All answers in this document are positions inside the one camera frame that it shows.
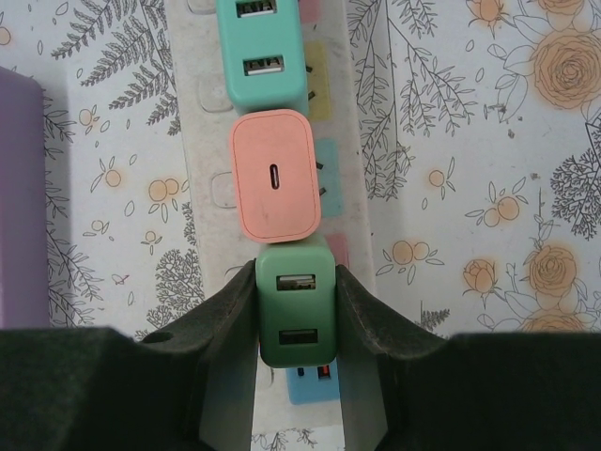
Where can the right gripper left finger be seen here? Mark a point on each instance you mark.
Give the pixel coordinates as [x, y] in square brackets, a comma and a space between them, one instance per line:
[141, 390]

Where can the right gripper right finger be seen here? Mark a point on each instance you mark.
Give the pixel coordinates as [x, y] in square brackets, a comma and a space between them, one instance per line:
[469, 390]

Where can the green USB charger plug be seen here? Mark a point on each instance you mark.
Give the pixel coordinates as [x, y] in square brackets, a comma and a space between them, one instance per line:
[296, 305]

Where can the pink USB charger plug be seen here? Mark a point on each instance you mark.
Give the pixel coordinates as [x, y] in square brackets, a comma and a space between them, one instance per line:
[277, 206]

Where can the short purple power strip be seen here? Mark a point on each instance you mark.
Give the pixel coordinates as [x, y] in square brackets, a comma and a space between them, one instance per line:
[21, 188]

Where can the long white power strip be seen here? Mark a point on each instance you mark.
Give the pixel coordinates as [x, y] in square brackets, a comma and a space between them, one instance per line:
[202, 155]

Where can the teal USB charger plug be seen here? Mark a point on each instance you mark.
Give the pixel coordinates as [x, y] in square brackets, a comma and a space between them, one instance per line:
[263, 89]

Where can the floral patterned tablecloth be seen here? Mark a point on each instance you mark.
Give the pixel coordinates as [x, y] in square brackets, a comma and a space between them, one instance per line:
[469, 164]

